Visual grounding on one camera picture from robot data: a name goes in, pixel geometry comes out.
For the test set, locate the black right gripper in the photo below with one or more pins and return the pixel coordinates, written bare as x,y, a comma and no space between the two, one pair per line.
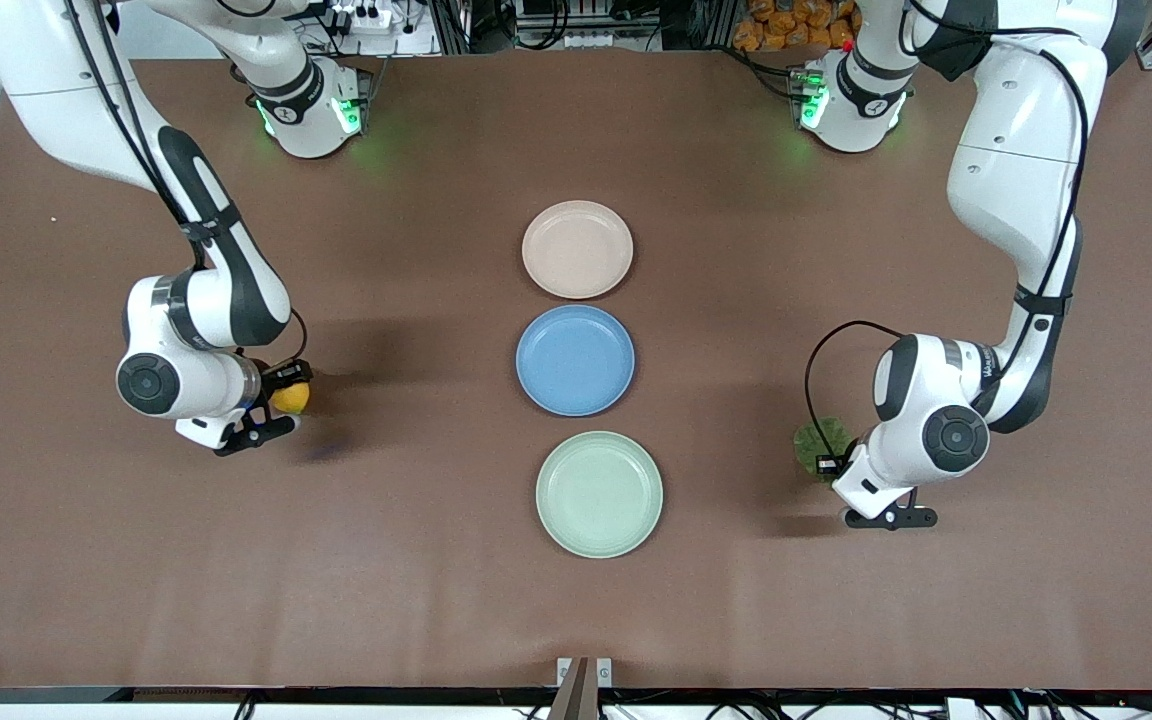
277,380

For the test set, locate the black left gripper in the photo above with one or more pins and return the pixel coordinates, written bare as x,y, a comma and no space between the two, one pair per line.
825,464

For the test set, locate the yellow lemon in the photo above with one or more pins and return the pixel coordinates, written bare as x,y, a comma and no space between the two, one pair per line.
291,400

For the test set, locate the green lettuce leaf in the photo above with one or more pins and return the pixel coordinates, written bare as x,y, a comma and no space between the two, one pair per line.
814,438

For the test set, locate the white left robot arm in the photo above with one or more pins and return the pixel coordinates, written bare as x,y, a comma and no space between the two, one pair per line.
1016,150

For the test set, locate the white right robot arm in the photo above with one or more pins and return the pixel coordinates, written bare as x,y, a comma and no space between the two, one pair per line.
66,100

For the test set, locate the pale green round plate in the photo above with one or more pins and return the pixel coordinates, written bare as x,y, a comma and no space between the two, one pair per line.
599,494

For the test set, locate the brown table cover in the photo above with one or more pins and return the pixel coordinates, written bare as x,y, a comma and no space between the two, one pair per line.
436,600

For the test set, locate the blue round plate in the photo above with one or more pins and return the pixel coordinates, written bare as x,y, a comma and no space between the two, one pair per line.
575,360

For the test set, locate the white power adapter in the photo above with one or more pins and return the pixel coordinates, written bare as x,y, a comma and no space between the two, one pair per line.
963,709

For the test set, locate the beige round plate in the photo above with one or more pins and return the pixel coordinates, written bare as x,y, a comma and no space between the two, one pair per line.
577,250

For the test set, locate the white power strip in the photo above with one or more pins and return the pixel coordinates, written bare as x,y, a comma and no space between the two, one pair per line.
361,17

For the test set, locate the orange snack bag pile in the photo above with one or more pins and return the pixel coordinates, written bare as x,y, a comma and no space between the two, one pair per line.
786,25

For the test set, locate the white mounting bracket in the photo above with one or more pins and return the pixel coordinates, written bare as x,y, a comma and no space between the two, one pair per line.
603,672

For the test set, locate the grey camera pole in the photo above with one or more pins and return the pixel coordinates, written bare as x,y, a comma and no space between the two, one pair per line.
573,700

